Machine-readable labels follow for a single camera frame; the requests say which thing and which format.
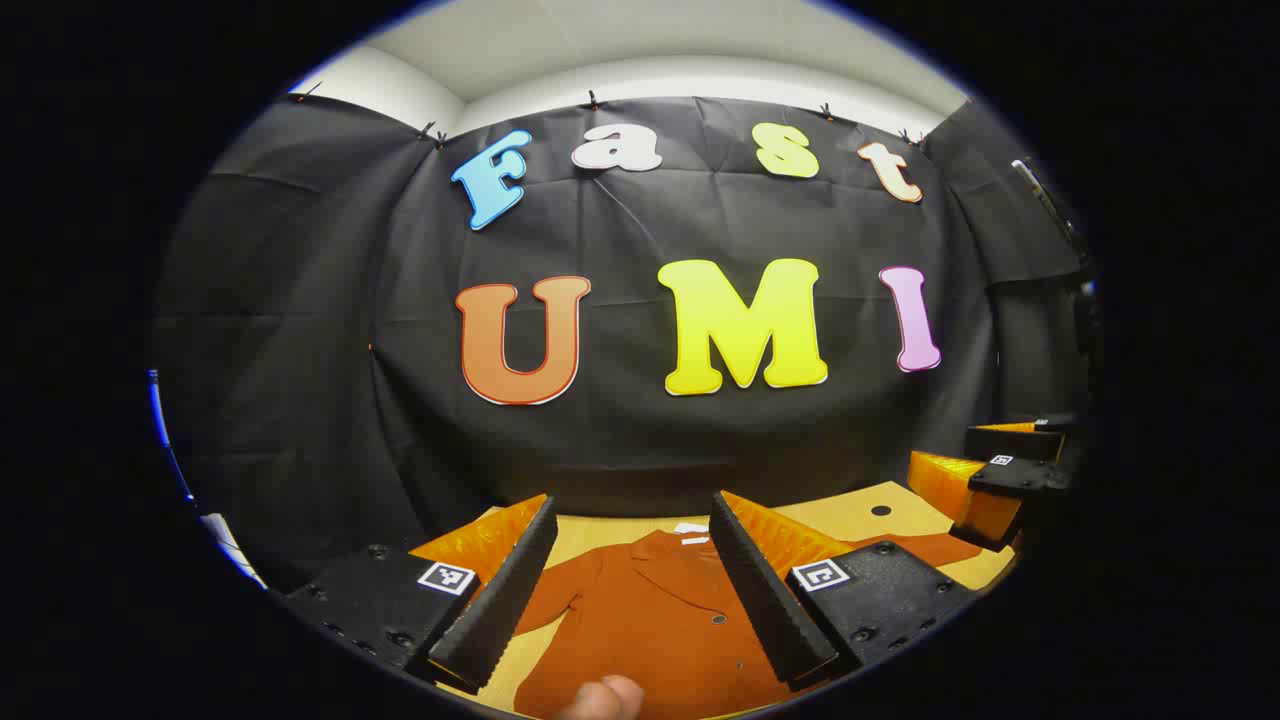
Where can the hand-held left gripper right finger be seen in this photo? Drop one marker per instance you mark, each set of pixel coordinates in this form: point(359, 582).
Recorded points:
point(765, 600)

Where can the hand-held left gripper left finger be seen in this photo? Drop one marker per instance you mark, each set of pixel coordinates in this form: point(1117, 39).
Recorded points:
point(500, 610)

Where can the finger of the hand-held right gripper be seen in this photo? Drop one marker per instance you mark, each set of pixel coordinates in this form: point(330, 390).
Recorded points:
point(1010, 443)
point(1020, 477)

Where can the grey metal pole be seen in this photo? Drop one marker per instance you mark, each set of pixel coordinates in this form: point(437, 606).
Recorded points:
point(1040, 200)

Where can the white device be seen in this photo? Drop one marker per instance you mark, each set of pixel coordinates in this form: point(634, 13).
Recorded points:
point(225, 540)

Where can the black backdrop cloth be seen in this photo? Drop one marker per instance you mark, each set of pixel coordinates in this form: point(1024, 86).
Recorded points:
point(330, 300)

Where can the laptop with blue screen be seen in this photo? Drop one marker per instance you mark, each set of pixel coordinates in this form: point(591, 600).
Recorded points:
point(155, 410)

